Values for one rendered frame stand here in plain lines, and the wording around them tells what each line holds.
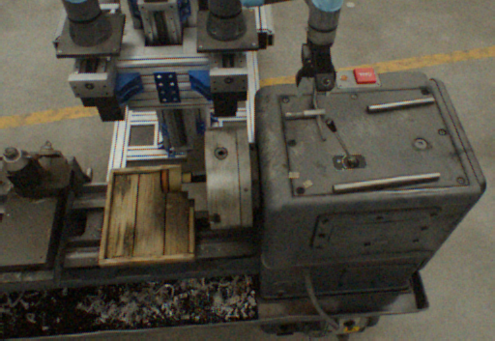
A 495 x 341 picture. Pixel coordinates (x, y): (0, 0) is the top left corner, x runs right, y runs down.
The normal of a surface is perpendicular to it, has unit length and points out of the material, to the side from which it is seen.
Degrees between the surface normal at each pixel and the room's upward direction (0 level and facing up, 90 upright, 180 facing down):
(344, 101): 0
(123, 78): 0
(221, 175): 30
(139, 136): 0
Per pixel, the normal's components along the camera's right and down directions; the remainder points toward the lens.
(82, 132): 0.00, -0.58
